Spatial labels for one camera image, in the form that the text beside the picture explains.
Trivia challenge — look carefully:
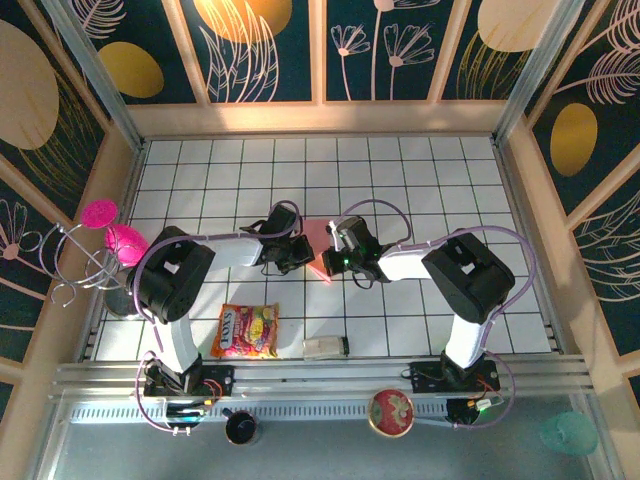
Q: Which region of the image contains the red round plate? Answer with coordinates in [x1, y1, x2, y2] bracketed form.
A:
[367, 388, 415, 438]

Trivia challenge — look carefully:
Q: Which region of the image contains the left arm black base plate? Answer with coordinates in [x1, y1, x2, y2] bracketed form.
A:
[143, 364, 236, 399]

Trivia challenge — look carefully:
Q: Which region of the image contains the aluminium frame post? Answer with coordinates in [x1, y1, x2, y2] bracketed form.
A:
[42, 0, 147, 151]
[492, 0, 587, 144]

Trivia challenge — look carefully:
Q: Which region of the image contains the silver wire stand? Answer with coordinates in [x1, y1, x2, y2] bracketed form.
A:
[38, 222, 126, 306]

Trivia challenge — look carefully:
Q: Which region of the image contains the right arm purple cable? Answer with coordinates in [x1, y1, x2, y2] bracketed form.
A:
[329, 198, 539, 431]

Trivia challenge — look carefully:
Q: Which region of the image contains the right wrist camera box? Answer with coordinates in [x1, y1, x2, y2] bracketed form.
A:
[329, 215, 375, 251]

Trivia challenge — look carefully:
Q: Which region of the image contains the green translucent cup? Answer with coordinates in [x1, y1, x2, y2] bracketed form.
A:
[539, 411, 600, 456]

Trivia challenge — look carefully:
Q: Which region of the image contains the small white black box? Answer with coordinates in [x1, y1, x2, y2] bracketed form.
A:
[302, 335, 350, 361]

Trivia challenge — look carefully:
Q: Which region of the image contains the flat pink round pad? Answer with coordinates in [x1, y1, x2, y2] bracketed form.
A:
[81, 198, 120, 230]

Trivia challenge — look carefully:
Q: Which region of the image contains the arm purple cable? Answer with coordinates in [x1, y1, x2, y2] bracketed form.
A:
[130, 199, 304, 437]
[329, 198, 539, 431]

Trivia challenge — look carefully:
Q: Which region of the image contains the perforated metal strip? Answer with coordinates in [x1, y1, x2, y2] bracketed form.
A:
[69, 403, 451, 425]

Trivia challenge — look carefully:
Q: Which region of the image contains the aluminium mounting rail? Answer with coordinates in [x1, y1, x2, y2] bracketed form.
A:
[49, 355, 596, 401]

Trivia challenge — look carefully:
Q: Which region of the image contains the orange candy bag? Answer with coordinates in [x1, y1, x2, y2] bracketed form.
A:
[210, 302, 280, 359]

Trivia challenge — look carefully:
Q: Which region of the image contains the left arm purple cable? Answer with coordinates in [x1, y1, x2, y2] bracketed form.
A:
[130, 199, 304, 437]

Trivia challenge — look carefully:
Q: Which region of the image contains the pink cloth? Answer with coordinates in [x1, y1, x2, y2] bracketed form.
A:
[303, 218, 335, 285]

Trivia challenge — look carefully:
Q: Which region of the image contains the domed pink round pad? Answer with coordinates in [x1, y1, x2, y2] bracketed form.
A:
[103, 223, 150, 268]

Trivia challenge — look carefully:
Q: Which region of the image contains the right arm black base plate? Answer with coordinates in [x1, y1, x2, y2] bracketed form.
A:
[409, 360, 501, 394]

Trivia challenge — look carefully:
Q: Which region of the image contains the round steel cup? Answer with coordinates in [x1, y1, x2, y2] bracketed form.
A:
[103, 287, 142, 319]

